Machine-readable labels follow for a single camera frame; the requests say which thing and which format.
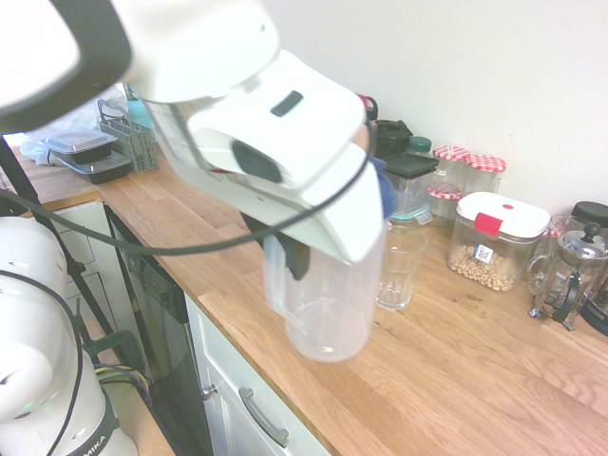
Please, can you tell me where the glass French press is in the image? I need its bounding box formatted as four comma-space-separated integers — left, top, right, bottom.
526, 221, 608, 332

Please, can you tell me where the white side cabinet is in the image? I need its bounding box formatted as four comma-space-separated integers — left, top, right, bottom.
20, 199, 144, 379

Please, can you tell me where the black dishwasher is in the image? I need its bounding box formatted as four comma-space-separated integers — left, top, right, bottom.
104, 203, 214, 456

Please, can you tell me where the metal drawer handle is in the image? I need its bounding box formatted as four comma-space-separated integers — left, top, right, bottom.
237, 386, 292, 448

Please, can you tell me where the yellow purple wire bundle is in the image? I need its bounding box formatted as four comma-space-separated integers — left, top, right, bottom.
93, 362, 154, 406

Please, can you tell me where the white cabinet drawer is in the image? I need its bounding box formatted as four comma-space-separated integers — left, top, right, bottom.
181, 293, 334, 456

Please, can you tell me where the black shaker bottle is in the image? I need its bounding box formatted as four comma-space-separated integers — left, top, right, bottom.
373, 119, 414, 159

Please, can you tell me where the clear glass jar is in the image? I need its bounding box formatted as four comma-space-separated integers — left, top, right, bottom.
544, 214, 586, 251

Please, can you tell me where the small jar red gingham lid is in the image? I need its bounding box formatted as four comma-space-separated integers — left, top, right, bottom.
426, 182, 465, 225

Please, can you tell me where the grey plastic cutlery basket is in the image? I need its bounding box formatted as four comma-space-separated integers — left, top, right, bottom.
96, 99, 161, 174

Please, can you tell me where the glass container teal clip lid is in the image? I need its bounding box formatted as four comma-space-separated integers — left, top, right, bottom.
388, 189, 435, 228

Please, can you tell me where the jar with green lid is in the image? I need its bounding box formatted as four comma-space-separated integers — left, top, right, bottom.
407, 135, 434, 161

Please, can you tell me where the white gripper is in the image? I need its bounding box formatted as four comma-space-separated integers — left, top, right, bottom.
169, 141, 387, 282

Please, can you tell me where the clear plastic pitcher blue lid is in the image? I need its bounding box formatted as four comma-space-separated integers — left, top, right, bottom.
262, 155, 396, 364

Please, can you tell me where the cereal container white lid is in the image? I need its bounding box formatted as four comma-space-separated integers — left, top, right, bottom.
446, 191, 553, 294

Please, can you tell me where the tall jar red gingham lid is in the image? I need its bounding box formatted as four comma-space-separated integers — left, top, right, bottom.
431, 144, 472, 192
464, 153, 508, 197

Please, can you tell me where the black tripod stand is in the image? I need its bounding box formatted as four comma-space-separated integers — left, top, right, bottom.
0, 135, 121, 365

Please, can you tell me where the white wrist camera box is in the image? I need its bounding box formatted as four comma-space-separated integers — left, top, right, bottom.
185, 48, 369, 193

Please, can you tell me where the teal box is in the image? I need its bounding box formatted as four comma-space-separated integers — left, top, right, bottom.
126, 97, 154, 130

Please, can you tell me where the square canister black lid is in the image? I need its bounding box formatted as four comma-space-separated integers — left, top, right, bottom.
381, 152, 441, 201

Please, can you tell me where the black takeout container clear lid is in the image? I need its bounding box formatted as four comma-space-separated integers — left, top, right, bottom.
37, 131, 118, 166
55, 151, 135, 186

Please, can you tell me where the clear faceted drinking glass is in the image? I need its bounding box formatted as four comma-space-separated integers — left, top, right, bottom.
376, 224, 429, 313

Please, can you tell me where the white plastic bag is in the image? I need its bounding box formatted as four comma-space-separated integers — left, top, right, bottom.
18, 85, 130, 166

